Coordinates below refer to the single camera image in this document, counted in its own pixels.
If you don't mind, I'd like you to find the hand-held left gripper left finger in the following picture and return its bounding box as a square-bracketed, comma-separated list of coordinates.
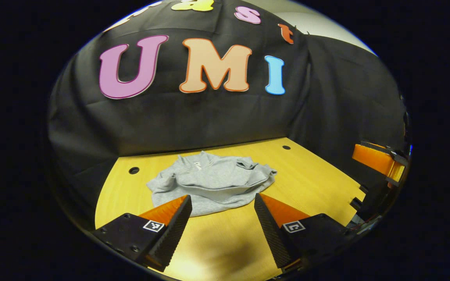
[90, 194, 193, 272]

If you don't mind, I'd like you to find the black backdrop cloth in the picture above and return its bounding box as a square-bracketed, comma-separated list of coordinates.
[47, 0, 410, 231]

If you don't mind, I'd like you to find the grey sweatshirt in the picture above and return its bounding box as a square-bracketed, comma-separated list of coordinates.
[146, 151, 278, 217]

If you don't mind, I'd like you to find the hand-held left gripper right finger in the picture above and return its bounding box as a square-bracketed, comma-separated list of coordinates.
[254, 192, 356, 274]

